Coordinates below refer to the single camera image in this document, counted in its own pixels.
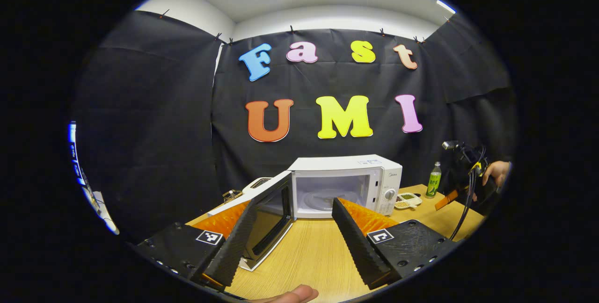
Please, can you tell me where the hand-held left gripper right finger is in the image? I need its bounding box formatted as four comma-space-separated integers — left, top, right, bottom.
331, 196, 461, 290

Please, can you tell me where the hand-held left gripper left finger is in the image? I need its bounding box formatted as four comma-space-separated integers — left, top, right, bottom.
133, 199, 258, 293

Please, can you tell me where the white microwave oven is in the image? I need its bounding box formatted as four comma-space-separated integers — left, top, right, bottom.
207, 154, 403, 272

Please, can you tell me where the green drink bottle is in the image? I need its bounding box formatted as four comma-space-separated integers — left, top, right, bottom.
425, 162, 442, 198

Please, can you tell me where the white divided grain dish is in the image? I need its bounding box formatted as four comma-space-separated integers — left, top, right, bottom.
394, 193, 423, 210

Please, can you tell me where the white toaster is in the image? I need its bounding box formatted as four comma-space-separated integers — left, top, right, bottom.
242, 177, 272, 195

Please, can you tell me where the white side desk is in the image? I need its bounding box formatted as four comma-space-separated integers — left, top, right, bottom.
82, 186, 120, 236

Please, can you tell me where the black backdrop cloth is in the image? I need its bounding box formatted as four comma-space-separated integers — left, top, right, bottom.
75, 11, 515, 243

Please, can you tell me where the computer monitor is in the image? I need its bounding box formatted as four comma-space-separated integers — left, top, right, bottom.
68, 121, 89, 187

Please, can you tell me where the row of small cloth clips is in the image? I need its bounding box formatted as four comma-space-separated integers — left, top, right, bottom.
159, 9, 452, 46

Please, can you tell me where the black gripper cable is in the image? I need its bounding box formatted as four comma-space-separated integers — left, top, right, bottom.
449, 163, 482, 241

